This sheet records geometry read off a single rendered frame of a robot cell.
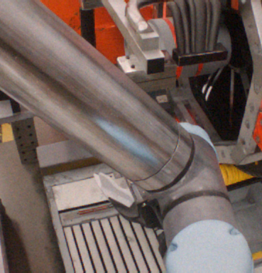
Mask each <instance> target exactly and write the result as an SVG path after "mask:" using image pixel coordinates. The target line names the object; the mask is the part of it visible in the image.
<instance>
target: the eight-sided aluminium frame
mask: <svg viewBox="0 0 262 273"><path fill-rule="evenodd" d="M167 3H168V2H166V10H165V17H166V18H167V17H173V15H172V12H171V10H170V9H168V7H167ZM238 3H239V8H240V11H241V17H242V20H243V24H244V29H245V32H246V35H247V38H248V42H249V47H250V51H251V57H252V59H253V76H252V81H251V84H250V90H249V94H248V96H249V97H248V99H247V102H246V109H245V112H244V116H243V121H242V124H241V128H240V134H239V138H238V140H237V141H222V140H221V138H220V137H219V135H218V133H217V131H216V129H215V128H214V127H213V125H212V123H211V122H210V121H209V119H208V118H207V116H206V114H205V113H204V112H203V110H202V108H201V107H200V106H199V104H198V103H197V101H196V99H195V98H194V96H193V95H192V91H191V89H190V84H189V80H188V77H186V78H179V79H178V85H179V87H176V86H174V87H170V88H166V92H167V94H166V97H167V100H168V102H169V105H170V108H171V110H172V112H175V114H176V117H177V119H178V120H179V122H180V123H189V124H191V125H196V124H197V126H199V127H201V128H202V129H203V130H205V131H206V133H207V134H208V136H209V138H210V141H211V143H212V144H213V145H214V147H215V149H216V150H217V156H218V159H219V163H223V164H236V166H238V165H246V164H249V163H252V162H255V161H260V160H262V151H261V149H260V148H259V146H258V145H257V143H256V142H255V141H254V140H253V132H254V129H255V127H256V121H257V119H258V115H259V111H260V110H261V109H262V0H238ZM163 4H164V3H158V4H154V5H153V14H152V19H156V18H163V14H164V13H163ZM186 108H188V109H189V111H190V113H191V114H192V116H193V118H194V121H195V122H196V124H195V122H194V121H193V119H192V118H191V116H190V114H189V112H188V111H187V110H186Z"/></svg>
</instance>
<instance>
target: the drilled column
mask: <svg viewBox="0 0 262 273"><path fill-rule="evenodd" d="M10 123H11V131H12V132H13V137H14V139H15V142H16V148H17V151H18V155H19V157H20V160H21V164H22V165H23V164H28V163H31V162H34V161H38V158H37V151H36V147H39V143H38V138H37V134H36V126H35V123H34V120H33V117H31V118H27V119H22V120H18V121H15V122H10ZM22 152H23V153H22ZM24 159H25V160H24Z"/></svg>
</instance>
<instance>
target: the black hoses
mask: <svg viewBox="0 0 262 273"><path fill-rule="evenodd" d="M167 7H168V9H170V10H171V12H172V15H173V23H174V29H175V41H176V43H177V48H174V49H173V51H172V56H173V60H174V61H175V63H176V64H177V65H178V67H183V66H187V65H196V64H201V63H210V62H214V61H222V60H227V55H228V52H229V50H228V49H227V48H226V47H224V46H223V44H222V43H218V42H217V41H218V35H219V26H220V23H221V15H224V14H226V15H228V14H229V12H228V11H229V10H228V8H227V7H226V6H225V5H223V3H222V2H220V1H219V0H174V1H169V2H168V3H167Z"/></svg>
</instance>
